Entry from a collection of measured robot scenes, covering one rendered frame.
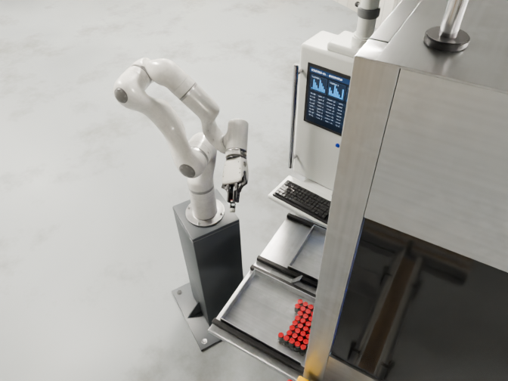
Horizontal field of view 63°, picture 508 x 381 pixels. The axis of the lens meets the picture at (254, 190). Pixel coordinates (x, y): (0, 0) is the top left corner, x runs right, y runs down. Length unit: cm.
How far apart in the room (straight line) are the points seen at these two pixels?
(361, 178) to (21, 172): 361
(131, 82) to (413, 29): 115
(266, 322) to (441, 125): 121
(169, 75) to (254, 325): 98
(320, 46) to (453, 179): 131
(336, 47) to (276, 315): 111
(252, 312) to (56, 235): 205
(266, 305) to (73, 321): 153
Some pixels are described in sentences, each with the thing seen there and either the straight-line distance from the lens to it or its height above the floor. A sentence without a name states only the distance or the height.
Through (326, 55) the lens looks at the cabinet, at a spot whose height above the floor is 154.
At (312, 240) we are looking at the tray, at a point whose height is 88.
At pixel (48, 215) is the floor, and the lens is 360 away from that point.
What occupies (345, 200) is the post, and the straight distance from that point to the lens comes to 77.
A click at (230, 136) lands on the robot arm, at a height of 138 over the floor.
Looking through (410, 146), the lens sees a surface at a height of 198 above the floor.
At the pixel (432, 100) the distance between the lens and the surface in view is 62.
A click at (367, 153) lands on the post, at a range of 69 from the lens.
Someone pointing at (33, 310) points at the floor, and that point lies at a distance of 308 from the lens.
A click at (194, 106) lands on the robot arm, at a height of 151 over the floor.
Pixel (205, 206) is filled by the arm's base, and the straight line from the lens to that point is 195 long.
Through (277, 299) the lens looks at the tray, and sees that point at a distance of 173.
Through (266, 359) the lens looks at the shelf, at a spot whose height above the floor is 88.
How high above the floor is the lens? 237
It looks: 45 degrees down
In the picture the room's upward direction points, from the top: 2 degrees counter-clockwise
